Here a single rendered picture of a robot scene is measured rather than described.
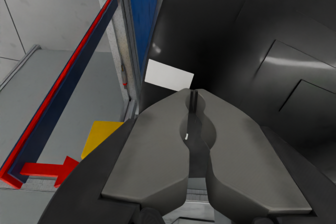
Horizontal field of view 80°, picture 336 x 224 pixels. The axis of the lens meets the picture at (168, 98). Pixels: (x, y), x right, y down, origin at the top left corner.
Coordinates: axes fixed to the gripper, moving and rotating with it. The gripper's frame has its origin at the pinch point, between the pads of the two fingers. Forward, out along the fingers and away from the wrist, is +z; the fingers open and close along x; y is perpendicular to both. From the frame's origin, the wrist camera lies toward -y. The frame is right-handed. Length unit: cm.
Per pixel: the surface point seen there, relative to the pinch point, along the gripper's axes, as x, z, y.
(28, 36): -110, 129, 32
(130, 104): -14.1, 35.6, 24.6
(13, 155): -13.0, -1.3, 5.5
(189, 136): 0.2, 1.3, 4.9
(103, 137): -16.1, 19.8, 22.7
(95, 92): -49, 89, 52
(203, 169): 1.8, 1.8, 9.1
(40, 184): -56, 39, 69
